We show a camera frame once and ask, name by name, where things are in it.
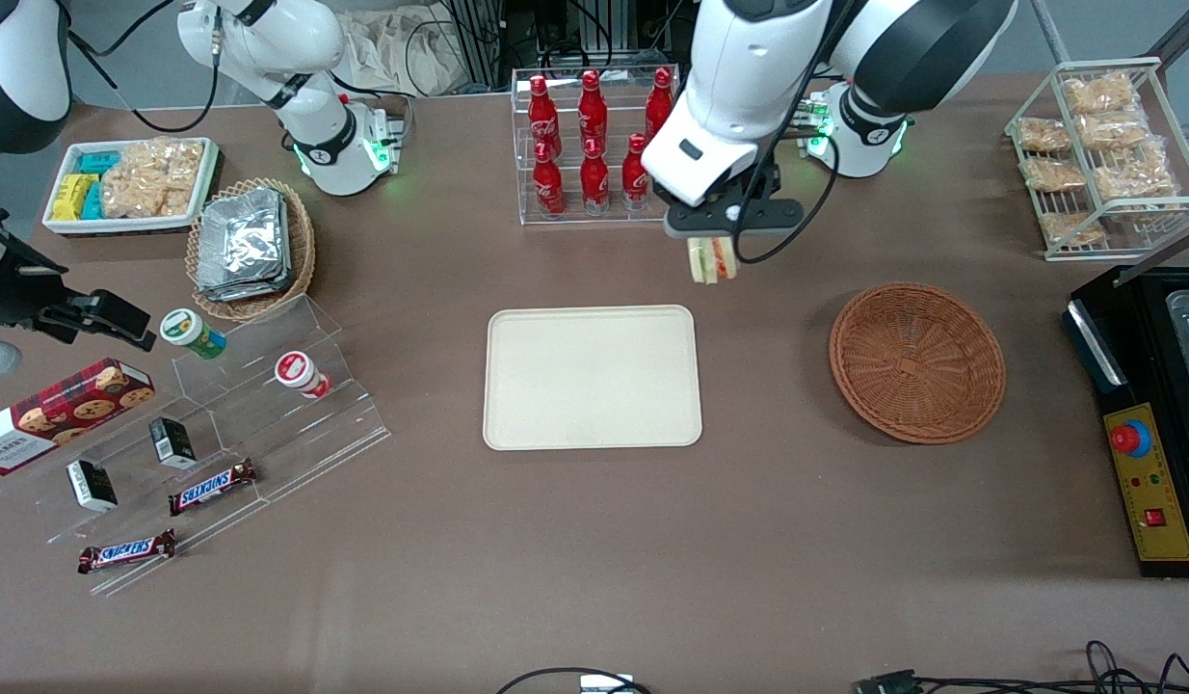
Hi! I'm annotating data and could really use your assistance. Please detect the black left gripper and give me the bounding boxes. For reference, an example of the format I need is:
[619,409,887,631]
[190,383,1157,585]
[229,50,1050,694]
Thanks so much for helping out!
[663,162,806,240]

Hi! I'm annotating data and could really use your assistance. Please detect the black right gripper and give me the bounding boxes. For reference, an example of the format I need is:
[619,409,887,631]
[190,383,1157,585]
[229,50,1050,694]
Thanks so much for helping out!
[0,207,159,353]

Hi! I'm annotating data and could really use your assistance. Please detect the triangular sandwich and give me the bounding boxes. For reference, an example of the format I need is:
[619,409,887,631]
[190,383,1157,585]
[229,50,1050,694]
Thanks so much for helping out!
[687,235,741,286]

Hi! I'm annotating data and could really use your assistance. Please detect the white rectangular snack tray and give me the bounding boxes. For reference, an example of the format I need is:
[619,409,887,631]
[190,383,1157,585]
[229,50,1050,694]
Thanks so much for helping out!
[42,137,221,236]

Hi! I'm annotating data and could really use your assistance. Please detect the beige rectangular tray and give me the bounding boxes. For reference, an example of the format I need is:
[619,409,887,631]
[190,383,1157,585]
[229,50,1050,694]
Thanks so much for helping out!
[484,305,703,451]

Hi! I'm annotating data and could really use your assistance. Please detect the oval wicker basket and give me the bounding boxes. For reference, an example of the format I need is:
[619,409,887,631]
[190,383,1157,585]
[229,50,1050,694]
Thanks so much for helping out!
[186,177,317,323]

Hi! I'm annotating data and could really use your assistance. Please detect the round brown wicker basket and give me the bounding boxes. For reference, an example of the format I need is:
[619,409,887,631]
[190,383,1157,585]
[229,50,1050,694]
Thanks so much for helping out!
[829,281,1007,445]

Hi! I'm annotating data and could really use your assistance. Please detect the red cola bottle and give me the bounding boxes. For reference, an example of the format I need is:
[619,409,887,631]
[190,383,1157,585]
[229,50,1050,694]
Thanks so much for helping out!
[578,69,610,153]
[528,75,563,160]
[645,67,676,144]
[580,137,612,215]
[621,133,652,212]
[533,142,568,218]

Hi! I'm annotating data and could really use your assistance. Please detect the red tartan cookie box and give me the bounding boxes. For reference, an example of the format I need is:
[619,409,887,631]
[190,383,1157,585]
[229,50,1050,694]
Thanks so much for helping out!
[0,358,157,476]

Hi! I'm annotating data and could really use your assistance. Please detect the green snack cup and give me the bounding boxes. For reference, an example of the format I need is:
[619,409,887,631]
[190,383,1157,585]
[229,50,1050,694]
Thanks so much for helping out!
[160,308,227,360]

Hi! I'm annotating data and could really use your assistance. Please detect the clear acrylic bottle rack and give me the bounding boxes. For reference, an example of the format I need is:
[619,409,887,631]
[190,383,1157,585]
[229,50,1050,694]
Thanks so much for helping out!
[511,65,682,227]

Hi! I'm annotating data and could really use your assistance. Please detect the small black box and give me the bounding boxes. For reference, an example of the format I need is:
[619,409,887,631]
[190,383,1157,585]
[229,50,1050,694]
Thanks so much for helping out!
[149,416,198,471]
[66,460,119,514]

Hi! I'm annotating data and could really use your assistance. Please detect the clear bag of crackers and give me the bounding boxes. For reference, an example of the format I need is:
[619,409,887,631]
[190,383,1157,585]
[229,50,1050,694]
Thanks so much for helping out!
[100,137,205,219]

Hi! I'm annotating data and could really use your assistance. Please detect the stack of silver foil packs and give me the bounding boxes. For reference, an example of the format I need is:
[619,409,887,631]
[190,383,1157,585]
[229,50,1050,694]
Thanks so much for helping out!
[196,187,293,303]

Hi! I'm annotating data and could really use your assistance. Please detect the brown chocolate bar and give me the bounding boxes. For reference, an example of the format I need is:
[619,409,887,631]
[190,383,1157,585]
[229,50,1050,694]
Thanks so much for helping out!
[77,528,178,576]
[168,458,259,518]

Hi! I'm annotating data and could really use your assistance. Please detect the red snack cup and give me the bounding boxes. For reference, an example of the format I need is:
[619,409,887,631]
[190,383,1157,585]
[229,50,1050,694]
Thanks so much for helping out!
[274,351,332,400]

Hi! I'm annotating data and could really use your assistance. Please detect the clear acrylic stepped stand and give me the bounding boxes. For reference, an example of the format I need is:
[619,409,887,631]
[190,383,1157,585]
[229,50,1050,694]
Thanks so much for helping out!
[31,293,393,599]

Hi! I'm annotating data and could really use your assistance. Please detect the clear bag of fried snacks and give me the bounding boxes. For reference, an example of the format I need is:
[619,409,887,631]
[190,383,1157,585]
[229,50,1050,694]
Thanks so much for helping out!
[1093,154,1179,201]
[1076,111,1162,155]
[1064,72,1141,116]
[1023,156,1087,193]
[1017,117,1073,154]

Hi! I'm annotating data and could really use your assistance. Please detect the crumpled beige cloth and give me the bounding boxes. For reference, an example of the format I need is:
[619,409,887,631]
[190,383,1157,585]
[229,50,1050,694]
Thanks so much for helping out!
[339,8,475,97]

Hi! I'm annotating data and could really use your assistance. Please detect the black machine with yellow panel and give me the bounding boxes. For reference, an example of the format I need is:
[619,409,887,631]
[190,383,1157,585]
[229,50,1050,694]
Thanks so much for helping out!
[1064,265,1189,580]

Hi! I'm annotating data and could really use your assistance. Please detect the red emergency stop button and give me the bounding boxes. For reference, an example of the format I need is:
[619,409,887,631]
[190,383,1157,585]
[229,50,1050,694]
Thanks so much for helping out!
[1110,420,1153,460]

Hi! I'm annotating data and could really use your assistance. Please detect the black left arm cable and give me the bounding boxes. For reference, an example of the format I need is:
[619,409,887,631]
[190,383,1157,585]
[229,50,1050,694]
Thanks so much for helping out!
[732,92,843,265]

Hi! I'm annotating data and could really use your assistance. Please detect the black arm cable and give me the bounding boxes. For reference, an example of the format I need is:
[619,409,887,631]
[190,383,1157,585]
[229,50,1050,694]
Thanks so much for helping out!
[66,0,222,134]
[732,92,843,265]

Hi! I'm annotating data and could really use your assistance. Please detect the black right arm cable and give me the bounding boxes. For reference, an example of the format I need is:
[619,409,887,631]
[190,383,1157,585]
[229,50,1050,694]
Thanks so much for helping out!
[66,0,222,134]

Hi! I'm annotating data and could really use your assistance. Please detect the white wire rack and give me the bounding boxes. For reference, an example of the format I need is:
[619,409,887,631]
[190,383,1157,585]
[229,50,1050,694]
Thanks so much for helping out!
[1003,56,1189,263]

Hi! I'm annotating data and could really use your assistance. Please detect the black looped cable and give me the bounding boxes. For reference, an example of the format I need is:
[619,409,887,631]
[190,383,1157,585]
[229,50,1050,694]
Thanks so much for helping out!
[495,667,653,694]

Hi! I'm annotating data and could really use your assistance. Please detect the black cable bundle with plug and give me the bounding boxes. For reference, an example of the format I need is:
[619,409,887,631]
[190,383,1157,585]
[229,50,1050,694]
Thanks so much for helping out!
[853,640,1189,694]

